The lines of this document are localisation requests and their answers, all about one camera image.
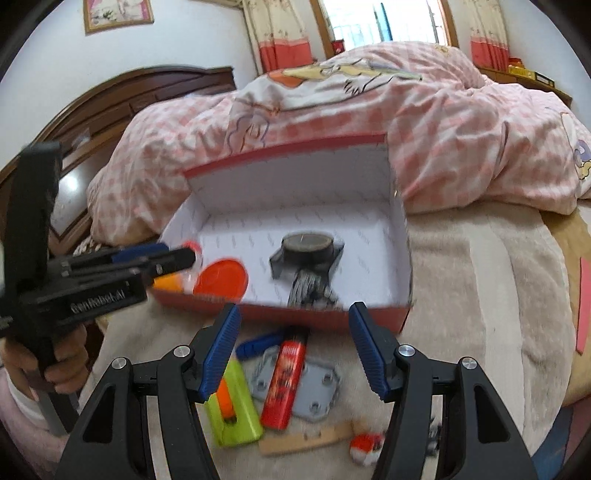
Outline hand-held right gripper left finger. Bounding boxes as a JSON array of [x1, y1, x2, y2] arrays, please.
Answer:
[[55, 303, 243, 480]]

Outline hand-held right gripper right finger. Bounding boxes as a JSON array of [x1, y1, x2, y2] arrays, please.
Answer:
[[348, 301, 539, 480]]

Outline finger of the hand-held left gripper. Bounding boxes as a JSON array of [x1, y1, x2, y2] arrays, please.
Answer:
[[47, 242, 171, 274], [68, 248, 197, 285]]

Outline orange translucent plastic piece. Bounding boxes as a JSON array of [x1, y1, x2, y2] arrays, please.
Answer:
[[151, 273, 186, 292]]

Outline orange plastic disc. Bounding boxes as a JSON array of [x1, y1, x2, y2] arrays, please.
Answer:
[[193, 258, 249, 298]]

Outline green toy blaster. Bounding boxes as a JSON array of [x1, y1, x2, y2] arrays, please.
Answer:
[[204, 357, 265, 448]]

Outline red white robot toy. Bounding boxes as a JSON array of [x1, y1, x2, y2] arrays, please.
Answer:
[[349, 415, 439, 466]]

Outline wooden puzzle piece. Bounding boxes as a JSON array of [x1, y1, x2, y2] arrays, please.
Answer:
[[257, 421, 354, 457]]

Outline black tape roll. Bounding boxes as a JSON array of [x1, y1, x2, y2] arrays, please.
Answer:
[[280, 233, 333, 266]]

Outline red cardboard box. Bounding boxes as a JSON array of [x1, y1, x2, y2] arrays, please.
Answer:
[[152, 133, 415, 335]]

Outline person's left forearm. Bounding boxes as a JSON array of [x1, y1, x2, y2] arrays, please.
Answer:
[[0, 369, 70, 467]]

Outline person's left hand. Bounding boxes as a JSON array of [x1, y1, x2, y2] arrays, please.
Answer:
[[0, 324, 90, 403]]

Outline blue plastic toy piece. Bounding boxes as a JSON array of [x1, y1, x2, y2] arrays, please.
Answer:
[[235, 329, 287, 360]]

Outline grey plastic plate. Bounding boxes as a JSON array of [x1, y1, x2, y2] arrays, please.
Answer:
[[249, 344, 341, 422]]

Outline beige fleece blanket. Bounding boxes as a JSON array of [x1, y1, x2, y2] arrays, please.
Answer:
[[88, 203, 575, 480]]

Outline dark wooden headboard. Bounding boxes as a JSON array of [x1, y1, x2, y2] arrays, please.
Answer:
[[0, 66, 237, 254]]

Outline red card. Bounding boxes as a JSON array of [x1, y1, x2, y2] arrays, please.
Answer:
[[575, 257, 591, 355]]

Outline pink checked quilt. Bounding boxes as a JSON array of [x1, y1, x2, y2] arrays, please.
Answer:
[[85, 41, 591, 245]]

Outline cream red curtain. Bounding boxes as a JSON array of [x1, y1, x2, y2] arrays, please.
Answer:
[[242, 0, 319, 72], [468, 0, 511, 70]]

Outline wooden cabinet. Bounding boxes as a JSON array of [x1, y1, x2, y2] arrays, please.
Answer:
[[480, 65, 573, 107]]

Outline window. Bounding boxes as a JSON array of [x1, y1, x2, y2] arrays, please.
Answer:
[[309, 0, 458, 58]]

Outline framed wall picture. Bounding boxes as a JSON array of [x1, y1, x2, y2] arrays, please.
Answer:
[[83, 0, 154, 34]]

